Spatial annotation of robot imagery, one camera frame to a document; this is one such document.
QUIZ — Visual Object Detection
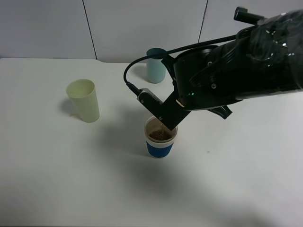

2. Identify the light green plastic cup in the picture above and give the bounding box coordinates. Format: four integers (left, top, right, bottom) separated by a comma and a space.
66, 79, 100, 123

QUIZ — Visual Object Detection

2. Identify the clear cup with blue sleeve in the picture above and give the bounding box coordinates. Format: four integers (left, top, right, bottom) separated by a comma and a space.
144, 116, 178, 158

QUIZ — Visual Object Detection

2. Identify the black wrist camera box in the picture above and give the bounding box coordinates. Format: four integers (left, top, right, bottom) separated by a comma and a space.
137, 88, 190, 130

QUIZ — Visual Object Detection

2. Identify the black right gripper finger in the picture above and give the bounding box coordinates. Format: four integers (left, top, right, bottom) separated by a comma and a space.
208, 105, 232, 119

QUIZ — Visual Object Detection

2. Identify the black camera cable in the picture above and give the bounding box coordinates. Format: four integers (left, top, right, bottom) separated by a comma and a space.
123, 33, 251, 94

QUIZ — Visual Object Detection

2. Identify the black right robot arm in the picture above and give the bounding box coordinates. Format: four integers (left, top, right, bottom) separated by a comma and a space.
174, 7, 303, 118

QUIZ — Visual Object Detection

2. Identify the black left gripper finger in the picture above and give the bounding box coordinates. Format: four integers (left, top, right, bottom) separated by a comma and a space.
161, 54, 176, 81

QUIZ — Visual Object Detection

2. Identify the teal plastic cup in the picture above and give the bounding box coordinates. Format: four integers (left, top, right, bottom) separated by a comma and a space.
146, 57, 166, 83

